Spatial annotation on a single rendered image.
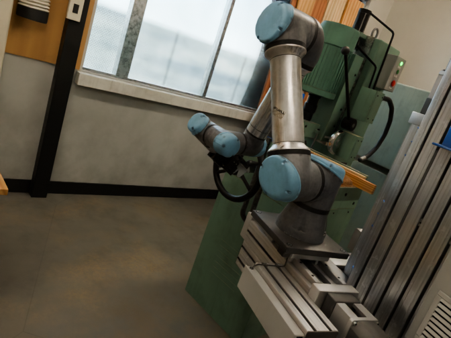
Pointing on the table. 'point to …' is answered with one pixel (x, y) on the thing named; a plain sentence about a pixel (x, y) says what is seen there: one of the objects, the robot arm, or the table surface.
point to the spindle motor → (331, 60)
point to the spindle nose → (310, 106)
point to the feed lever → (347, 96)
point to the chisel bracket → (310, 128)
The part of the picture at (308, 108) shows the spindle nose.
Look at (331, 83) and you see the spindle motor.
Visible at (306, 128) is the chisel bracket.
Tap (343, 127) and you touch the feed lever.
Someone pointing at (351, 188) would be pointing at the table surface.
